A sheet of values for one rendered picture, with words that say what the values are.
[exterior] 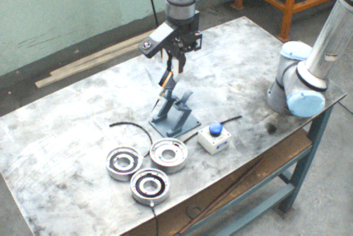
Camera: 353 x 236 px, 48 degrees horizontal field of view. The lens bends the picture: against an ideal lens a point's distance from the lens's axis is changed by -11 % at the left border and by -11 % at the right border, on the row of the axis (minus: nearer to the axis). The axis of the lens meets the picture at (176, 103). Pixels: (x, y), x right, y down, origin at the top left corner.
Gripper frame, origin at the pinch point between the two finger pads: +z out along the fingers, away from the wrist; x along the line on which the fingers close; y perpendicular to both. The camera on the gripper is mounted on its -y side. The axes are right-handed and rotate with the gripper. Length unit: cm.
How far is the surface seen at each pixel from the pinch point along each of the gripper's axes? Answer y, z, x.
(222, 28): 51, 20, 32
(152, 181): -17.6, 17.5, -15.6
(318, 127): 56, 37, -22
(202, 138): 3.1, 17.0, -11.6
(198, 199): 2.2, 45.0, -14.5
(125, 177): -23.0, 17.3, -10.4
